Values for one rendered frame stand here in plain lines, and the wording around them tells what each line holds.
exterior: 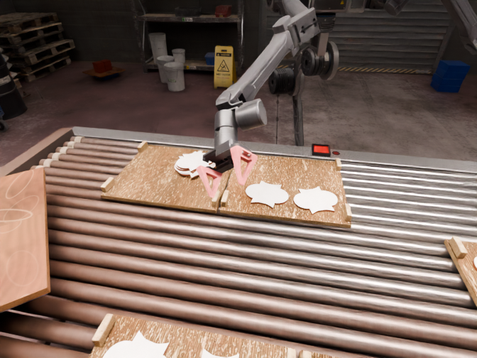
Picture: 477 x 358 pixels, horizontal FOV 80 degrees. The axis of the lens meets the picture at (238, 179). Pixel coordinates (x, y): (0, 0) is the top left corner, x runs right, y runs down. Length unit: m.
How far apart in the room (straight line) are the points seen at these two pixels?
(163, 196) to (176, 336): 0.47
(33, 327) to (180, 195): 0.51
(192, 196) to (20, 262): 0.49
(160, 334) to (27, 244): 0.38
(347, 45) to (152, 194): 5.16
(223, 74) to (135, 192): 3.74
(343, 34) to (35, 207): 5.38
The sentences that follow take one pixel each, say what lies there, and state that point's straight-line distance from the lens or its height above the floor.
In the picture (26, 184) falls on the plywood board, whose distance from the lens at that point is 1.06.
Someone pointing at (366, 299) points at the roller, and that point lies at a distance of 0.81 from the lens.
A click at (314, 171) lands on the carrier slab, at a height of 0.94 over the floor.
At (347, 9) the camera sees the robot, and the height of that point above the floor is 1.39.
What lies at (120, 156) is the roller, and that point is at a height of 0.92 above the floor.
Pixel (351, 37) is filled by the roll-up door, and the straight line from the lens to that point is 5.79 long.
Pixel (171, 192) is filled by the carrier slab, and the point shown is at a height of 0.94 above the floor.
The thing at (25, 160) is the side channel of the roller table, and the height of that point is 0.95.
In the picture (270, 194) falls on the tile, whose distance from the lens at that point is 0.97.
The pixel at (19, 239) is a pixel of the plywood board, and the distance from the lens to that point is 0.87.
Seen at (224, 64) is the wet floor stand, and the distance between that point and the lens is 4.62.
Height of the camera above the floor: 1.56
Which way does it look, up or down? 37 degrees down
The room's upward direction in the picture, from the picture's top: straight up
